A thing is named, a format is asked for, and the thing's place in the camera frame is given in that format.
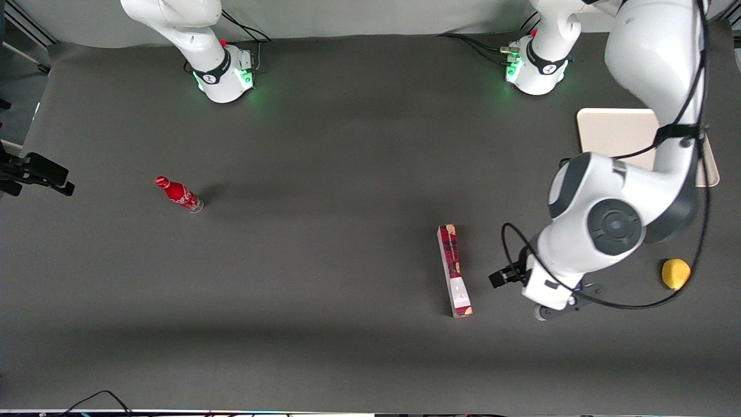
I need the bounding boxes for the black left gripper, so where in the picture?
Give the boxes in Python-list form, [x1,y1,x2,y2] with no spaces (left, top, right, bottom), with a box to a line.
[489,262,529,290]

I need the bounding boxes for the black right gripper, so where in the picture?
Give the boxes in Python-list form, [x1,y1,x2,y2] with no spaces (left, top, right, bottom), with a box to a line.
[0,145,76,197]

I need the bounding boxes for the red cookie box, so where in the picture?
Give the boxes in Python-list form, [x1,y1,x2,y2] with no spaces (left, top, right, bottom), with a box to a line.
[437,224,474,319]

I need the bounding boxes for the beige rectangular tray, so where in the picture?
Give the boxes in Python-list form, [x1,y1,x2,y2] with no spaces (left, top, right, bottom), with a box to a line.
[577,108,720,187]

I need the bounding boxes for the red cola bottle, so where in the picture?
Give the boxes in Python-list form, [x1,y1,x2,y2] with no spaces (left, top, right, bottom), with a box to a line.
[155,175,205,214]

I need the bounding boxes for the yellow lemon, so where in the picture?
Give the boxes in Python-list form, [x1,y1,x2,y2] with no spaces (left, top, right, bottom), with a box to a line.
[662,258,692,291]

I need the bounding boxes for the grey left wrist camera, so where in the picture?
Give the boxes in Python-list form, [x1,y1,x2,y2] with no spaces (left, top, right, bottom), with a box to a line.
[533,298,580,322]

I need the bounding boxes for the black arm-mounted cable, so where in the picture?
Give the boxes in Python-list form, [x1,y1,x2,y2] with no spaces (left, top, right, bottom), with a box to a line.
[501,0,713,311]

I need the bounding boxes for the aluminium frame profile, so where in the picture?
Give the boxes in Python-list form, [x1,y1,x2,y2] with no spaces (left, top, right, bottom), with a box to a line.
[0,0,59,76]

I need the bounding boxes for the black cable at table edge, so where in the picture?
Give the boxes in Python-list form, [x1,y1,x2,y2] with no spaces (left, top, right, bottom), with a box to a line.
[58,390,135,417]

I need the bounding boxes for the black left base cables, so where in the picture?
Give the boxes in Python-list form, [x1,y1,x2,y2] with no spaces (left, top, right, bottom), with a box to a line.
[438,14,542,66]

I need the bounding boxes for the black base cables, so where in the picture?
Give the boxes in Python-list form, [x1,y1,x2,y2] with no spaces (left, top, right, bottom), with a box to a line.
[222,10,272,71]
[438,14,542,66]

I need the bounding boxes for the black right base cables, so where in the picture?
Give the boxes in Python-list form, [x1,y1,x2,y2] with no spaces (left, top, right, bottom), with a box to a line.
[222,10,272,71]

